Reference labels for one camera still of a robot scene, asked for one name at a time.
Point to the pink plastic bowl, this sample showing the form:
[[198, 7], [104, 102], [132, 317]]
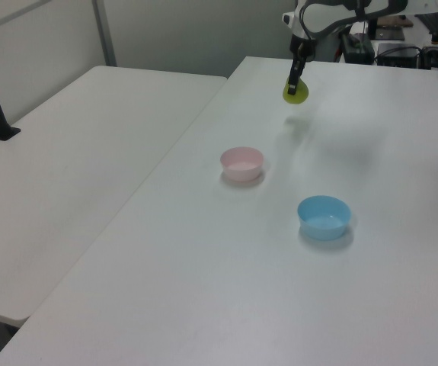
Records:
[[241, 167]]

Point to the green pear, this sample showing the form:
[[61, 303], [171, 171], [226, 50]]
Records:
[[298, 97]]

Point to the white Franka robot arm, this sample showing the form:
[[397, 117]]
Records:
[[329, 15]]

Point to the black and green device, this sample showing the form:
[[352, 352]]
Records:
[[357, 47]]

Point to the black keyboard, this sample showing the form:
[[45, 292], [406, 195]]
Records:
[[437, 23]]

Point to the grey partition frame post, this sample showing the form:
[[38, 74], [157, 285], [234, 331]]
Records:
[[104, 32]]

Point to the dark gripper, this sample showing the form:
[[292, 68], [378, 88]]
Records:
[[302, 47]]

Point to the black electronics box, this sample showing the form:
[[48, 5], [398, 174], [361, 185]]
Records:
[[397, 54]]

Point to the blue plastic bowl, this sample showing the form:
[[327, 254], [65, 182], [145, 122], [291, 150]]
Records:
[[323, 223]]

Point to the brown board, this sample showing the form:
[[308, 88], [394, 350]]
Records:
[[395, 23]]

